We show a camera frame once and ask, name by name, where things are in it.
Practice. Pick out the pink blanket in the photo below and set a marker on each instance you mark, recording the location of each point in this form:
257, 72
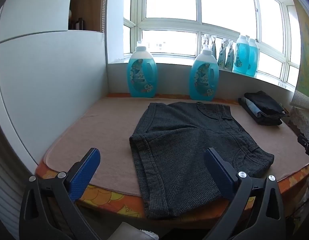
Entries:
102, 130

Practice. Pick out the white cabinet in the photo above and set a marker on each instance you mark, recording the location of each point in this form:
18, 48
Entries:
44, 80

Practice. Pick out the folded light blue jeans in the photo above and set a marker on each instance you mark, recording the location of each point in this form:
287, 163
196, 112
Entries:
252, 108

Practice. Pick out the blue detergent bottle floral label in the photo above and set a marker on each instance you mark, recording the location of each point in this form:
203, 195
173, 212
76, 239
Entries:
203, 82
142, 80

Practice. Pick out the white window frame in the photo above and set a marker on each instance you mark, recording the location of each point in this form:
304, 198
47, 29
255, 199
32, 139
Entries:
199, 5

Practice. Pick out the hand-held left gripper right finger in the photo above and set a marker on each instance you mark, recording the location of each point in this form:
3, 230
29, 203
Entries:
217, 172

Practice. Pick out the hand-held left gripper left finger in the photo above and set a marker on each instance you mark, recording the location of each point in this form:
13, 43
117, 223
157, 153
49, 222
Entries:
85, 170

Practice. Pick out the blue detergent bottle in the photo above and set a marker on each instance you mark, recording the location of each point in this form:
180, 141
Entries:
240, 55
253, 60

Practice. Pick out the landscape wall scroll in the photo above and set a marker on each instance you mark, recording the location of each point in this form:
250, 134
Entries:
305, 55

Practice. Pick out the white lace tablecloth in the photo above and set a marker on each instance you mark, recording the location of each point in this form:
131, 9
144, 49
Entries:
303, 122

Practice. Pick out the folded dark pants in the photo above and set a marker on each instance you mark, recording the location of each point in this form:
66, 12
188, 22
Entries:
265, 103

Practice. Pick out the dark grey checked pants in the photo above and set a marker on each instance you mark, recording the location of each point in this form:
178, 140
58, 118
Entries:
179, 145

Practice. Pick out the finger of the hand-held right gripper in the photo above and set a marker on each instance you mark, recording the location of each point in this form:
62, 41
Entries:
308, 146

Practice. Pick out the folded black pants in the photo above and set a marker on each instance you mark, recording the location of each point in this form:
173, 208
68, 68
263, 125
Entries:
267, 121

